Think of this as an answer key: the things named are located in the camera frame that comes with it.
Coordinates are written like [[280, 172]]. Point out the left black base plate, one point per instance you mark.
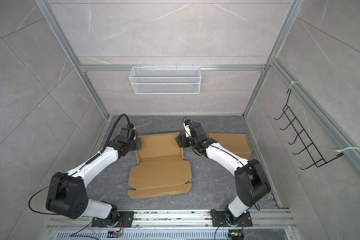
[[120, 219]]

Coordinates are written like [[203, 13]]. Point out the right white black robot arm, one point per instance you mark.
[[251, 181]]

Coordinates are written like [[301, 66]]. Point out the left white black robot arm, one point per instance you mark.
[[67, 195]]

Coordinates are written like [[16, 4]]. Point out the cardboard stack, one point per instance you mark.
[[161, 168]]

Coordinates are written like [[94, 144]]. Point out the white wire mesh basket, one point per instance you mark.
[[165, 80]]

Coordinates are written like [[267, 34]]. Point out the brown cardboard box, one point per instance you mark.
[[238, 144]]

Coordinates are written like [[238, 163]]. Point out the black wire hook rack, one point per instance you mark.
[[302, 135]]

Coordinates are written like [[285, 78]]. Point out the slotted grey cable duct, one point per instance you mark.
[[147, 235]]

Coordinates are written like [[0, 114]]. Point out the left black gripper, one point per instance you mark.
[[138, 144]]

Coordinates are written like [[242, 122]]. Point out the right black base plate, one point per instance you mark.
[[224, 219]]

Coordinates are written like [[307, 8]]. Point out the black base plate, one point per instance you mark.
[[224, 219], [120, 219]]

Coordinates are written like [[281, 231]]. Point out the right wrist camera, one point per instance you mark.
[[186, 124]]

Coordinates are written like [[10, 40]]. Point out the small circuit board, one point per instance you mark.
[[235, 235], [114, 234]]

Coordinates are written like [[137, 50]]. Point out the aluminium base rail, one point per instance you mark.
[[201, 218]]

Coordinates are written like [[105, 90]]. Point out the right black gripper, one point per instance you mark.
[[182, 141]]

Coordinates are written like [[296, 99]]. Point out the left small circuit board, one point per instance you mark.
[[114, 234]]

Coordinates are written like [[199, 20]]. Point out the right small circuit board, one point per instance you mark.
[[235, 235]]

